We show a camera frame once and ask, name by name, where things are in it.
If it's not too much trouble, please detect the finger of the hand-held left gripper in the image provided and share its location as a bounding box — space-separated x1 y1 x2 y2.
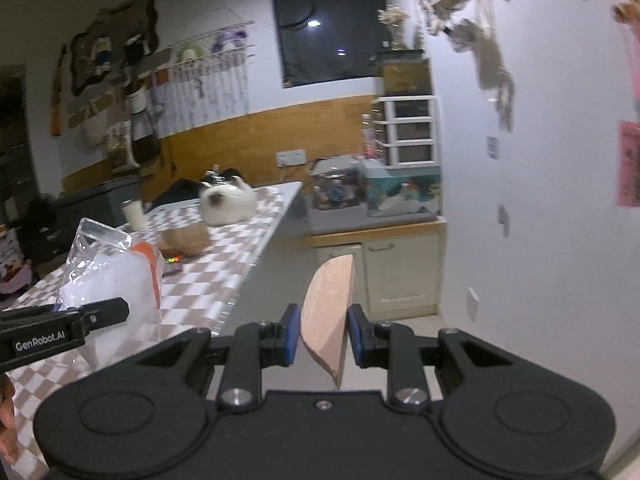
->
79 297 130 339

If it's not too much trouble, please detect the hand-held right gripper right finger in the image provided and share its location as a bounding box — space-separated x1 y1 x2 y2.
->
347 303 523 408

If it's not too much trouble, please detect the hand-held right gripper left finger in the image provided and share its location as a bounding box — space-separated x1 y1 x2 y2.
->
107 303 302 408

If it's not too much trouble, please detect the clear plastic bag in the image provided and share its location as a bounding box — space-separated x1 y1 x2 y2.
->
57 217 166 369

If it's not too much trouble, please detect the brown shoulder bag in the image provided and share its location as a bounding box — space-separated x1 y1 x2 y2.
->
131 110 162 164

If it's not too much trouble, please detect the person's left hand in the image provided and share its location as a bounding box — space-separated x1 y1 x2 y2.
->
0 374 19 467

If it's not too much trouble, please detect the cream floor cabinet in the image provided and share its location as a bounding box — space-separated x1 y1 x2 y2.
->
310 219 449 322

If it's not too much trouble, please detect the white cup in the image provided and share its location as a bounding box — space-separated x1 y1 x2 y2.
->
121 199 147 229

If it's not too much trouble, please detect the brown white checkered tablecloth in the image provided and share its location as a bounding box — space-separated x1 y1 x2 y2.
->
0 182 304 467

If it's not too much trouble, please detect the grey storage box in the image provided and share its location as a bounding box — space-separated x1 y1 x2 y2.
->
49 175 144 242

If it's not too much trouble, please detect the brown cardboard piece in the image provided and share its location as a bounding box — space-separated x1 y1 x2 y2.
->
158 223 210 256

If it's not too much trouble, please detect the dark cloth bag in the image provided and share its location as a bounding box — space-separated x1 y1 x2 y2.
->
22 195 57 267

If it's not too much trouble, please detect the grey counter mat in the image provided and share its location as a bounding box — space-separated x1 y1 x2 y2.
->
309 205 442 235

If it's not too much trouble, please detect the glass fish tank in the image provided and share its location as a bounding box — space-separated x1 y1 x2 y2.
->
360 160 444 219

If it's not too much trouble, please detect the white cat-shaped pot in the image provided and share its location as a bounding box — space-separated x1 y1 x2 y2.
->
198 176 259 227

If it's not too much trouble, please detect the clear storage box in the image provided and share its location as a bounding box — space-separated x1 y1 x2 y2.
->
307 157 369 211

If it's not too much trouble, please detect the printed tote bag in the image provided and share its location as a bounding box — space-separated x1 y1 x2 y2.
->
104 122 141 174

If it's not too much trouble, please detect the cream tote bag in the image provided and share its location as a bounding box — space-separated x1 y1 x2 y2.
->
79 114 107 149

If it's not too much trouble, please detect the plastic water bottle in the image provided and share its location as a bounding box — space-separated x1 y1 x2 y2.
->
360 113 382 162

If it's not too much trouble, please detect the white drawer unit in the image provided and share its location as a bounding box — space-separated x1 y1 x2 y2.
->
372 95 441 169

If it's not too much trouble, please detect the white bucket bag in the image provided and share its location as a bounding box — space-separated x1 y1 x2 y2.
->
123 87 149 114

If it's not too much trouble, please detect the glass terrarium tank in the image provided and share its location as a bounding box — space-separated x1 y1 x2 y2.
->
372 50 434 97

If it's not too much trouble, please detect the purple plush toy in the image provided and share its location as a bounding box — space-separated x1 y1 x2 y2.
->
212 29 249 54

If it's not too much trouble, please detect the dark window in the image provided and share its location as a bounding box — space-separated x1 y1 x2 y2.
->
269 0 394 89

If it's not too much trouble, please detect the vase of dried flowers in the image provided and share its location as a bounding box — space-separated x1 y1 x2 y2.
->
377 4 412 52

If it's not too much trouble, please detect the orange wooden wall ornament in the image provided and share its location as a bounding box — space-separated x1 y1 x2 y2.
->
49 45 69 136

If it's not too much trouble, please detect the white macrame wall hanging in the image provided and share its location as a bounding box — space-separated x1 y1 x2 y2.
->
159 22 257 137

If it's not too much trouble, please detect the dark wall rug with figure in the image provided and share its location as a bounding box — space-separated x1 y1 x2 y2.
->
67 0 160 97

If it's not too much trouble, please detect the hanging photo wall decoration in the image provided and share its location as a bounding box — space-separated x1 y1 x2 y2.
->
410 0 517 134

